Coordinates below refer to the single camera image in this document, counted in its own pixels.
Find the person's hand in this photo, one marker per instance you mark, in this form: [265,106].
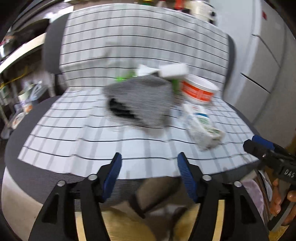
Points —
[275,205]

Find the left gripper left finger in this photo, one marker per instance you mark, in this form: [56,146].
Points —
[56,219]

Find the white kitchen counter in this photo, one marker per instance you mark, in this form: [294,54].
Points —
[22,51]

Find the grey cleaning cloth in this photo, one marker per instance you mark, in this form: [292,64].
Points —
[152,95]

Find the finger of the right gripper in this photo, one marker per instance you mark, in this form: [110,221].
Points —
[266,156]
[268,144]

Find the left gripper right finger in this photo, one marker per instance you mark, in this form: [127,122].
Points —
[241,219]

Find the orange white paper bowl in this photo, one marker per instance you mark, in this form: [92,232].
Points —
[198,90]

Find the white sponge block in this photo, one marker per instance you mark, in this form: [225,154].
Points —
[173,71]

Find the white paper tissue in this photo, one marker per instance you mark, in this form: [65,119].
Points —
[144,70]

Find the white paper bucket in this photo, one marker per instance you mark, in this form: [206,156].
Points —
[25,101]

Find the white grid-pattern cloth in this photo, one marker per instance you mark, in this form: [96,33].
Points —
[138,81]

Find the grey office chair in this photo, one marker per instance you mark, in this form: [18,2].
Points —
[69,162]

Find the white refrigerator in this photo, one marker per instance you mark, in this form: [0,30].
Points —
[262,83]

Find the pink-lined trash bin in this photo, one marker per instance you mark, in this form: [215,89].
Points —
[256,195]

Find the green plastic bottle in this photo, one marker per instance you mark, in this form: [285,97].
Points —
[126,76]

